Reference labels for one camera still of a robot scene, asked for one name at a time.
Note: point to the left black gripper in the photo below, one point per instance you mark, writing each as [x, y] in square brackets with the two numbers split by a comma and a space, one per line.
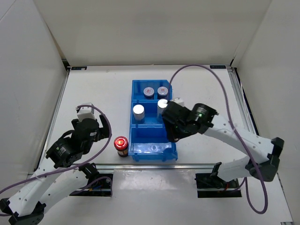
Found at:
[104, 132]

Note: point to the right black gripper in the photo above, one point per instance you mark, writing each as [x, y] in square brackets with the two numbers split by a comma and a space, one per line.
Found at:
[177, 135]

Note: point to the red-lid sauce jar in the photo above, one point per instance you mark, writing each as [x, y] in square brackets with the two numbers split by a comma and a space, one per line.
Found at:
[121, 145]

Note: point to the silver-lid blue-label bottle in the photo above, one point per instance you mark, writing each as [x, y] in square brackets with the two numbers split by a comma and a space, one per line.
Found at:
[161, 105]
[139, 114]

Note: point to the white-lid spice jar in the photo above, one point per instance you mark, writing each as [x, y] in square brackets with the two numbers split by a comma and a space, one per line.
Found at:
[162, 92]
[148, 93]

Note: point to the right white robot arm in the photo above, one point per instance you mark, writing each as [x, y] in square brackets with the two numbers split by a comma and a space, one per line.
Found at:
[262, 154]

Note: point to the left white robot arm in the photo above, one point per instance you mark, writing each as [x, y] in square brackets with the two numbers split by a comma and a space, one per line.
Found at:
[57, 177]

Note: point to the near blue storage bin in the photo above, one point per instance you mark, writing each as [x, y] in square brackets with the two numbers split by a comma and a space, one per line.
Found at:
[150, 143]

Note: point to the left black logo label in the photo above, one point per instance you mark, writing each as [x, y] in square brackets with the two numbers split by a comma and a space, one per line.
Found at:
[79, 68]

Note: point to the black logo label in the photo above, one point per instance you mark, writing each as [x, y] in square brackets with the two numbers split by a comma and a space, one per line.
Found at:
[217, 66]
[79, 68]

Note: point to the right black logo label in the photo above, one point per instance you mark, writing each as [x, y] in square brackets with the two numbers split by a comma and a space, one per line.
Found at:
[217, 66]

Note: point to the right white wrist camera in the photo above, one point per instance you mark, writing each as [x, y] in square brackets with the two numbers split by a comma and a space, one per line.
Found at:
[179, 101]

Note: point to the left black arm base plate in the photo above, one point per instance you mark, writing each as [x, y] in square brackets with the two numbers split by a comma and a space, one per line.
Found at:
[101, 188]

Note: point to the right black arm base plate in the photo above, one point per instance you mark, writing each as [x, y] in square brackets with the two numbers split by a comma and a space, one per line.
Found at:
[211, 187]

